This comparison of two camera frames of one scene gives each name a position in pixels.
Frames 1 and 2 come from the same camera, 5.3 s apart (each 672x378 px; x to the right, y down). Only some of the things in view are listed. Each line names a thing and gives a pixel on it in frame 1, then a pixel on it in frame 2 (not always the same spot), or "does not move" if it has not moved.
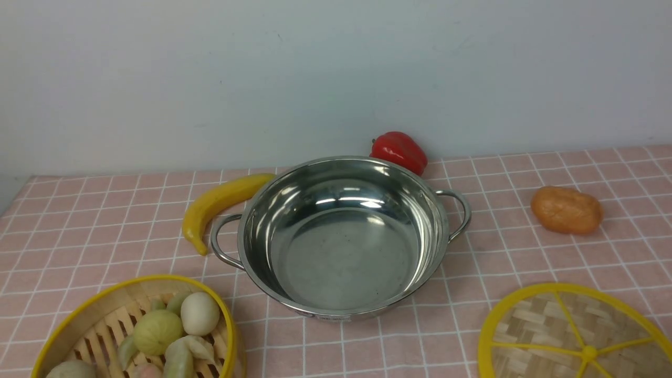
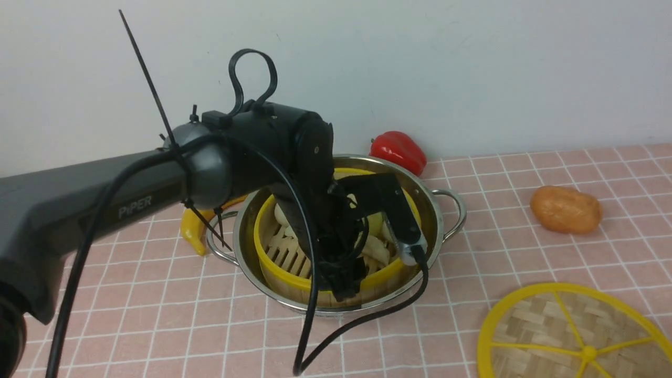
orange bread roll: (566, 210) does not move
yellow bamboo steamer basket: (93, 328) → (284, 258)
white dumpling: (200, 347) → (376, 251)
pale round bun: (73, 369) → (280, 216)
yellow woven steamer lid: (566, 330) does not move
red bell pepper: (399, 147) does not move
